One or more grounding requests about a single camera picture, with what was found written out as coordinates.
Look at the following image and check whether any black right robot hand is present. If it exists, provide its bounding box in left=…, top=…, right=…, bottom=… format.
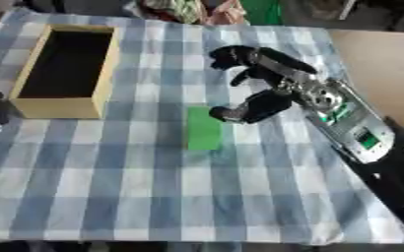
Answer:
left=207, top=44, right=319, bottom=125

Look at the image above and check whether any tan cardboard box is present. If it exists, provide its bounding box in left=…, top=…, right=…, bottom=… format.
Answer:
left=7, top=23, right=123, bottom=120

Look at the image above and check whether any green rectangular block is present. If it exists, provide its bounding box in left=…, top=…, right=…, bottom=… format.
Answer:
left=186, top=105, right=225, bottom=152

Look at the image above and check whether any green board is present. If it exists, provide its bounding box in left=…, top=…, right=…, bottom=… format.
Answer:
left=237, top=0, right=285, bottom=27

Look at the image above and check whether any pile of coloured bags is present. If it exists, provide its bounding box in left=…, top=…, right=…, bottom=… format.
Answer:
left=120, top=0, right=250, bottom=27

